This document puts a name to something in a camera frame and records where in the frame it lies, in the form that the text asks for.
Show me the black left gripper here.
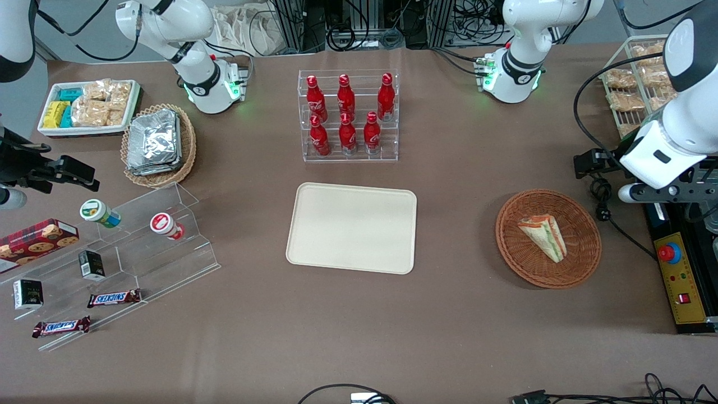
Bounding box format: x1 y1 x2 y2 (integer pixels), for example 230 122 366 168
573 149 718 204

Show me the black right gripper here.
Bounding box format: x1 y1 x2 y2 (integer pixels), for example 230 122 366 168
0 128 100 194

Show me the plastic triangle sandwich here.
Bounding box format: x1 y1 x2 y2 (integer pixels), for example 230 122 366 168
517 215 568 264

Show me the white rectangular snack tray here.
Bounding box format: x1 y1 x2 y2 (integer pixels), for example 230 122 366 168
37 79 141 139

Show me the round brown wicker basket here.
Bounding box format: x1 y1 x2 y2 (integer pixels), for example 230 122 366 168
496 189 602 290

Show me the oval tan wicker basket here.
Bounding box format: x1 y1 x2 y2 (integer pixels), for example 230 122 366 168
121 103 197 189

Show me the cream plastic tray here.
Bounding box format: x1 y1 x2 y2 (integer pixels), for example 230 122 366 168
286 182 418 276

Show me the green lid white cup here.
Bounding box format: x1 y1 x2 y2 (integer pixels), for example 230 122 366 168
79 199 122 229

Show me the yellow snack pack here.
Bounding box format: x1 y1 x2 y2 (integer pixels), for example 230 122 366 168
43 101 69 129

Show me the silver foil pack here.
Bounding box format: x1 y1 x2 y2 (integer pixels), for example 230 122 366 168
126 109 182 176

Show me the red cookie box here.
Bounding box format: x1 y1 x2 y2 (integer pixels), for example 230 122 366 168
0 218 80 274

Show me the small black box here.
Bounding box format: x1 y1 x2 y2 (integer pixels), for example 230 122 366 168
12 278 44 311
77 250 107 282

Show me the red lid white cup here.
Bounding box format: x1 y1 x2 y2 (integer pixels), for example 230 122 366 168
149 212 185 241

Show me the clear acrylic stepped stand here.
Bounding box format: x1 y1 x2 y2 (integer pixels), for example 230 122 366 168
0 182 221 352

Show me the brown Snickers bar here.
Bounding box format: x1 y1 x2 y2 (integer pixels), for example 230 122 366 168
31 315 92 339
86 288 142 309

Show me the yellow emergency stop box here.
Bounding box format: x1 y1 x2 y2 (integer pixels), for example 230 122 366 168
652 230 710 327

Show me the red cola bottle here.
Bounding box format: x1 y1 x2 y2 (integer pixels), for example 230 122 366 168
310 115 332 157
376 73 395 122
337 74 357 120
363 111 383 155
339 112 358 156
306 75 329 123

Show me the beige cloth bag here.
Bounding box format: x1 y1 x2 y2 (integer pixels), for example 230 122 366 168
211 4 282 57

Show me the clear acrylic bottle rack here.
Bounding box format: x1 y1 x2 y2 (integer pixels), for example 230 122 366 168
298 69 399 163

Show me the black cable with plug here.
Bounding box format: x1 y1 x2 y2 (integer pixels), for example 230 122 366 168
589 175 659 262

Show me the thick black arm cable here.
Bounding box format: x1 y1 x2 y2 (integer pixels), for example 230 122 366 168
573 66 676 175

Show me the white wire rack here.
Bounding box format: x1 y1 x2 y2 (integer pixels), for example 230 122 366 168
601 35 682 140

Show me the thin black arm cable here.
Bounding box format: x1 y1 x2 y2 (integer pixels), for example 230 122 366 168
35 0 141 63

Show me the black cable with connector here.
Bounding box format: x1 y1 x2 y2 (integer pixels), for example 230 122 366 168
510 373 718 404

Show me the aluminium equipment frame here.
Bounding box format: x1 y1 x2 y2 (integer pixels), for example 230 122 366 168
269 0 469 52

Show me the black looped cable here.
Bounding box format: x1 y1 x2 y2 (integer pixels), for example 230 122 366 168
297 383 397 404

